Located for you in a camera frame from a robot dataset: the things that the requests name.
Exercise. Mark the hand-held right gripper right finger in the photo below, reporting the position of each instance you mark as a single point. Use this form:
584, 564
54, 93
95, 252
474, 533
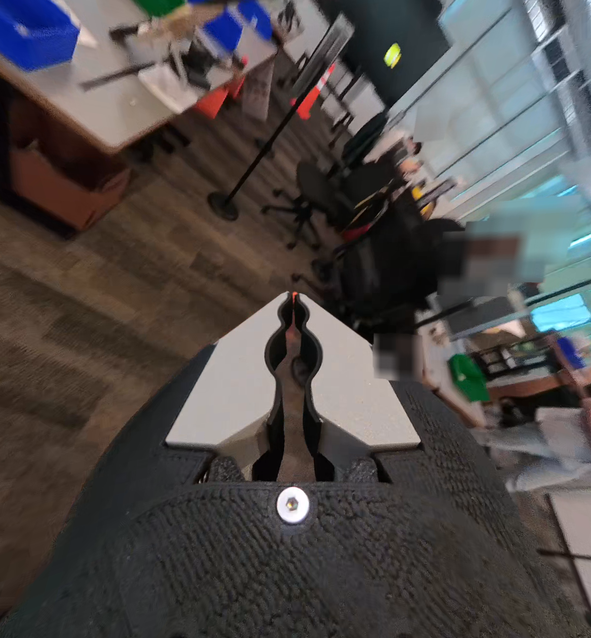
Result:
360, 399

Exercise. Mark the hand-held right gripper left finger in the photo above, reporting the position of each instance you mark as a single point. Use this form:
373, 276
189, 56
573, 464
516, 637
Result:
226, 399

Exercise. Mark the green tray bin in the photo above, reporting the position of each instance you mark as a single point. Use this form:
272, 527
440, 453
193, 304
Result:
468, 377

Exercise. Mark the black office chair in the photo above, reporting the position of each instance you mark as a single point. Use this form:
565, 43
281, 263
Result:
315, 194

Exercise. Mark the blue tray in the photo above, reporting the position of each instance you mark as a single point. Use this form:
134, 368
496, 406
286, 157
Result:
570, 351

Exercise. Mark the white side table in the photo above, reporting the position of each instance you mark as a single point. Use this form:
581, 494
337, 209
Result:
584, 528

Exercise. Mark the cardboard box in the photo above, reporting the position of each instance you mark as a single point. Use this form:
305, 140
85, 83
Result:
66, 184

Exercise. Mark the red orange object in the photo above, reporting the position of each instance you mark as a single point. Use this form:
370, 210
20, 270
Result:
216, 100

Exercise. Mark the orange striped traffic cone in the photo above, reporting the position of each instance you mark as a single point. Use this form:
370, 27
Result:
313, 92

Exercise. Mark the grey work table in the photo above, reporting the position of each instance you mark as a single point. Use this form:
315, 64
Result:
86, 100

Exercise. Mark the small blue parts bin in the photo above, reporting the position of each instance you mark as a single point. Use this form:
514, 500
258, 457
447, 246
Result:
226, 30
255, 18

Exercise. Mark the green parts bin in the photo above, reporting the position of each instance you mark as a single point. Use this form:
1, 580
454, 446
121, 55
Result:
161, 5

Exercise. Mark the large blue parts bin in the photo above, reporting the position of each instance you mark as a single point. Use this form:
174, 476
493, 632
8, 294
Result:
21, 30

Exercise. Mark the black wall screen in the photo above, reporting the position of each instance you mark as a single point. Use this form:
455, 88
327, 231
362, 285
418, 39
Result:
390, 30

